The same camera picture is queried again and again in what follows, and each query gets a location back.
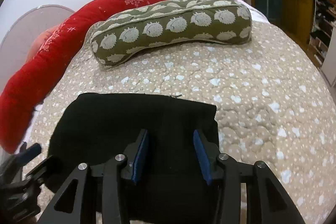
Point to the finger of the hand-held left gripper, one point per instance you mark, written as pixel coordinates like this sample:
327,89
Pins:
32,150
39,167

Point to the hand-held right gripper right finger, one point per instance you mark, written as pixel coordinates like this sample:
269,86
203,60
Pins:
202,158

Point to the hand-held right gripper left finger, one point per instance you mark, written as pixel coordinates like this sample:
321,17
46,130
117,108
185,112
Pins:
140,158

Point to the black pants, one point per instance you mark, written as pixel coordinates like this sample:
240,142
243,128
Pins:
105,119

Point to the beige quilted bed cover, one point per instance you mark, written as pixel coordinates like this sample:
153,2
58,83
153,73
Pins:
249,108

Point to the red floral quilt roll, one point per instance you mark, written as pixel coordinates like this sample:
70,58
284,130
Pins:
52,50

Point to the pink pillow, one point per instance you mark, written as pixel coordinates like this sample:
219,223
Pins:
39,40

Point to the round grey headboard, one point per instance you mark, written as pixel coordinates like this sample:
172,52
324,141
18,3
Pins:
18,37

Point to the green hedgehog print pillow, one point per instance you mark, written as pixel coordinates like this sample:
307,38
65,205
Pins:
170,27

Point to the white bed sheet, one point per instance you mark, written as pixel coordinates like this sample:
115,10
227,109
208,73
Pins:
252,11

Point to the white cluttered shelf unit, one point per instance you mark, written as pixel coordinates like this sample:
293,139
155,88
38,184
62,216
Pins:
324,29

